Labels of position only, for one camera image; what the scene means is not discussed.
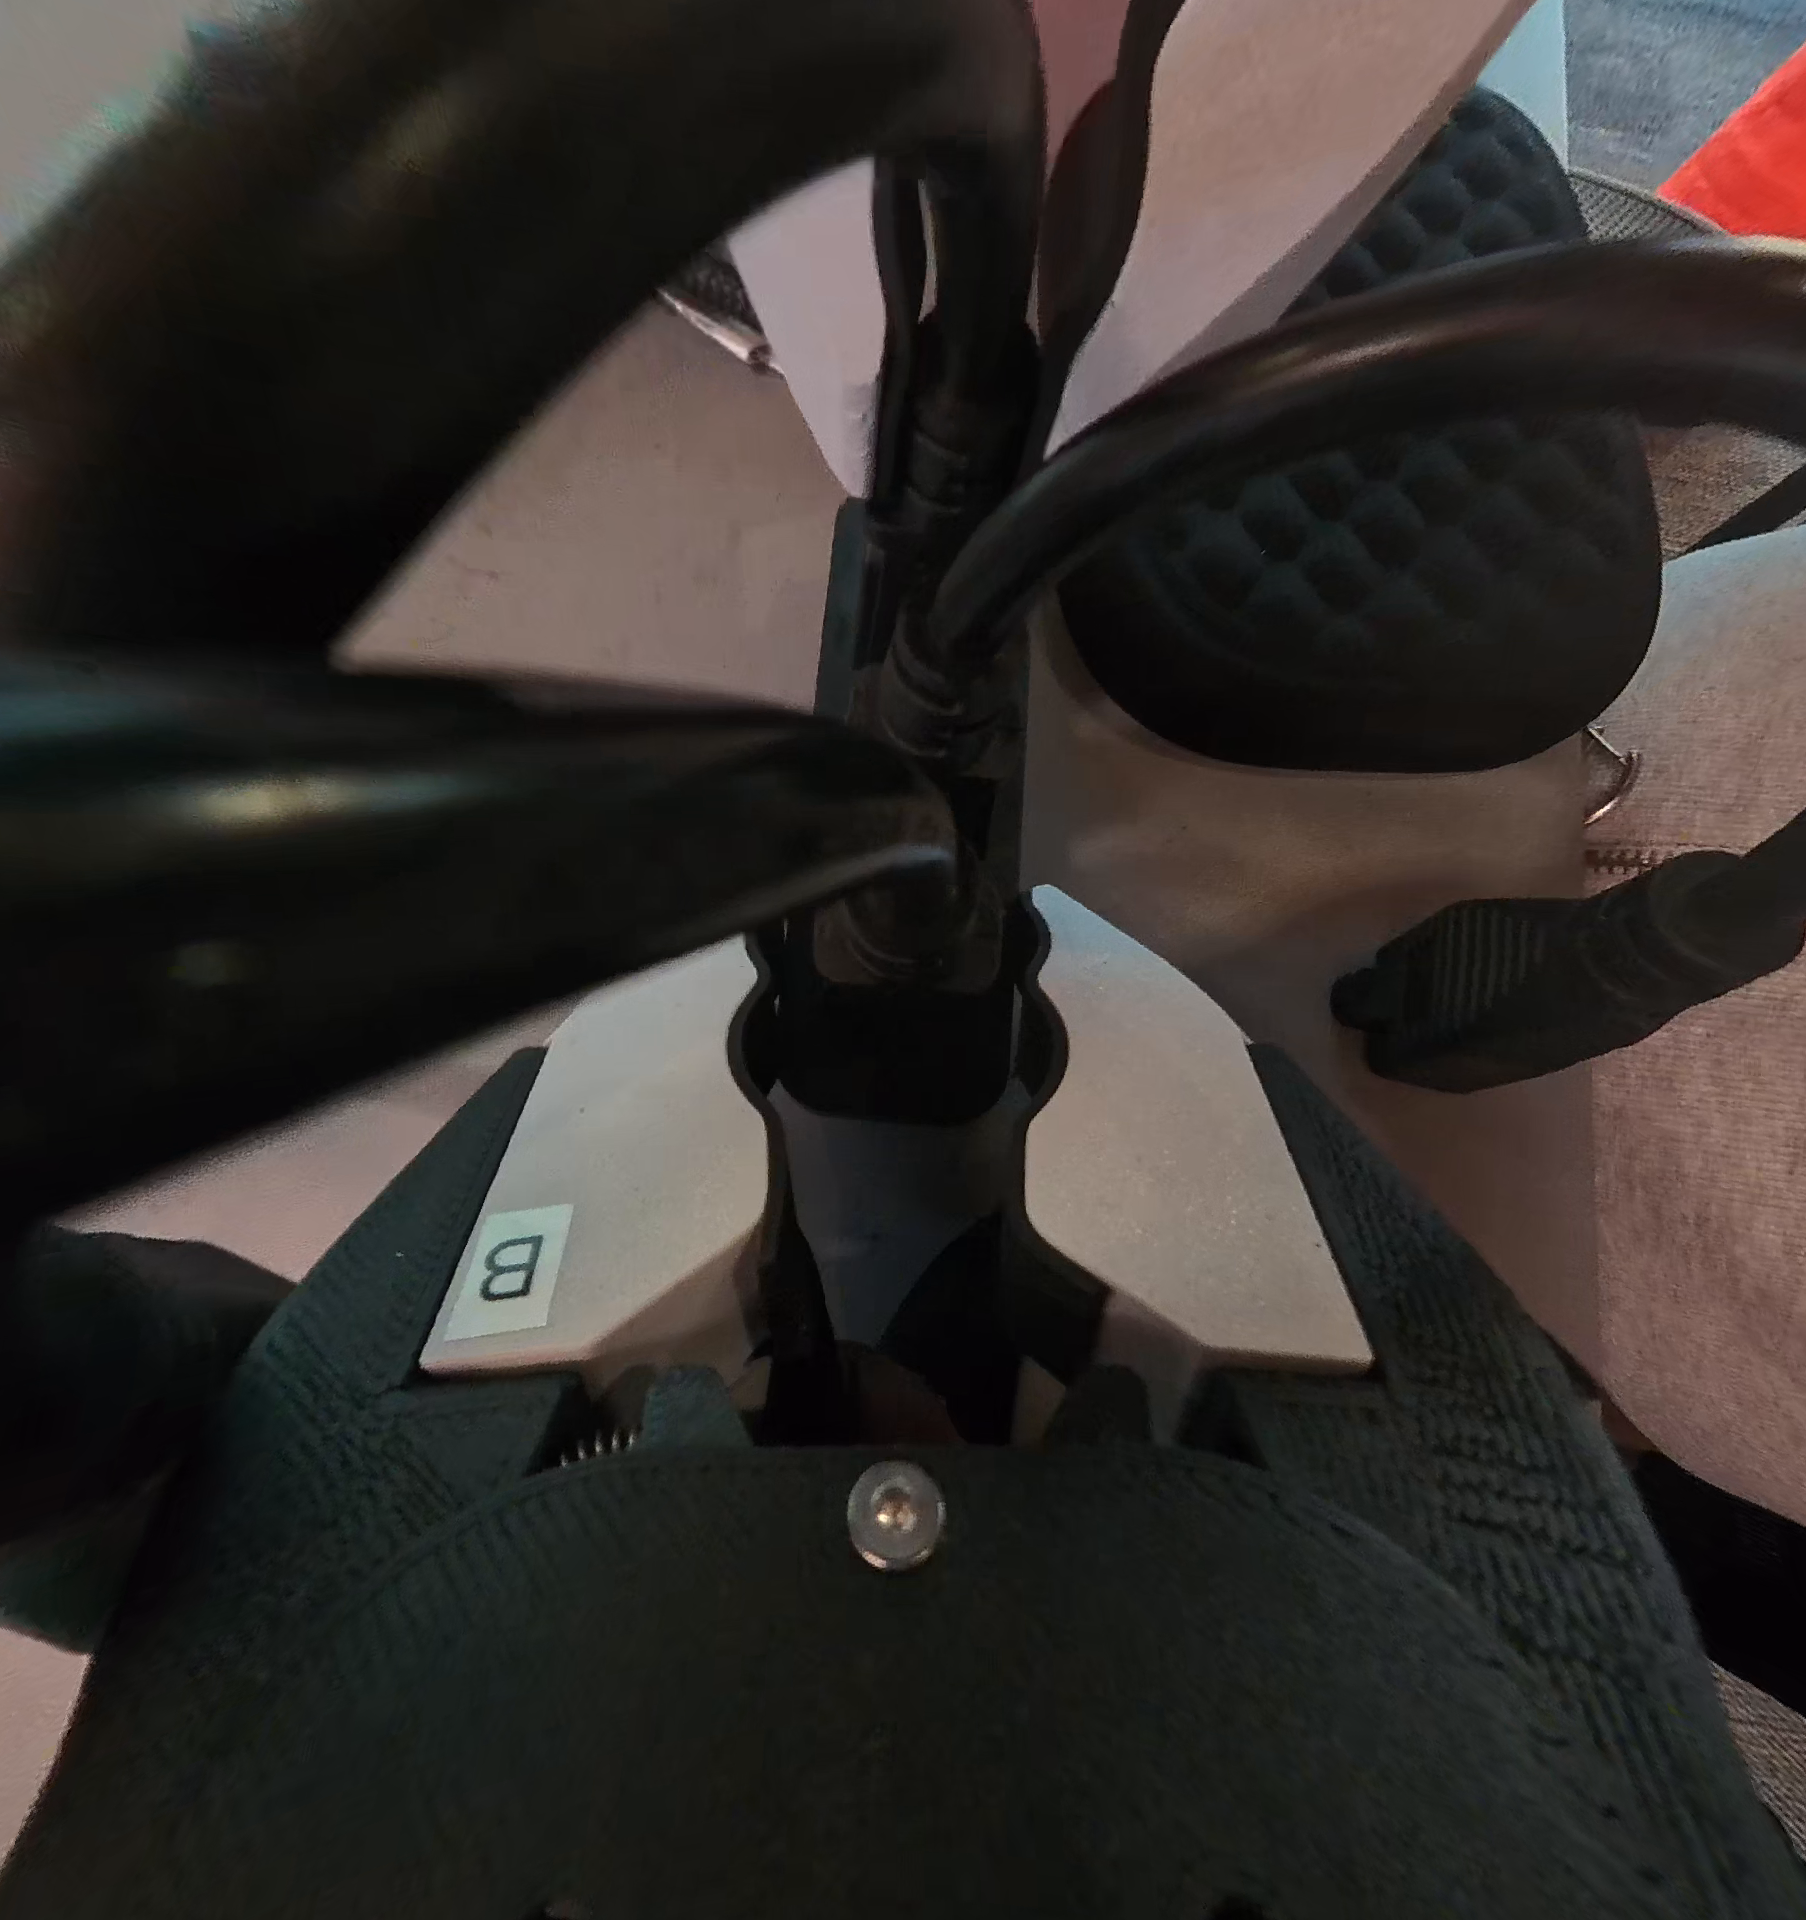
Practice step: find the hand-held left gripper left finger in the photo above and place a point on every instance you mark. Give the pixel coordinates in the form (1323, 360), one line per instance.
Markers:
(618, 1169)

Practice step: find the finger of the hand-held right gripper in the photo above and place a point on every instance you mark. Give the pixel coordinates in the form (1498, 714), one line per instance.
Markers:
(1294, 121)
(829, 328)

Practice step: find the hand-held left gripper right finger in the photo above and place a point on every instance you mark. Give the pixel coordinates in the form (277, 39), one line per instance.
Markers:
(1189, 1169)

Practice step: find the black power strip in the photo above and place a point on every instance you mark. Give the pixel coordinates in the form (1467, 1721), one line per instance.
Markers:
(890, 1056)

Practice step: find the orange object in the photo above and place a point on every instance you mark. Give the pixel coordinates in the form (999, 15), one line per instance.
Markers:
(1788, 104)

